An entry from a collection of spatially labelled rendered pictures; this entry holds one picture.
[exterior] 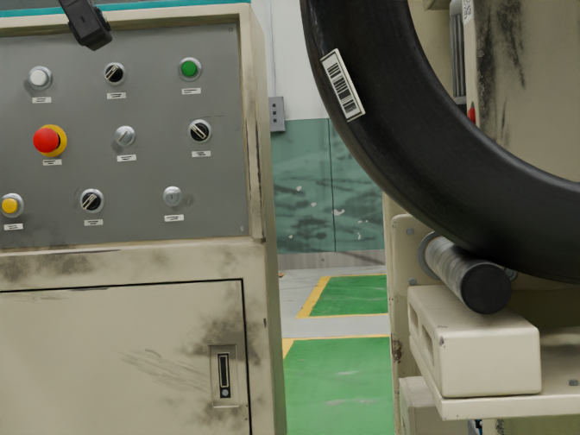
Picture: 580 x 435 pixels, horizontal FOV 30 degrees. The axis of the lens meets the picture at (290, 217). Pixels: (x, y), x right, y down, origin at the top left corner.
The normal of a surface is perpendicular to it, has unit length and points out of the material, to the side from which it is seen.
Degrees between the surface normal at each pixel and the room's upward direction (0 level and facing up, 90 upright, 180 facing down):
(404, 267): 90
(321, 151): 90
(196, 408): 90
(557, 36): 90
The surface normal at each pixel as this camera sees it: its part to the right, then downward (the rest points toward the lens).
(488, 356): -0.04, 0.05
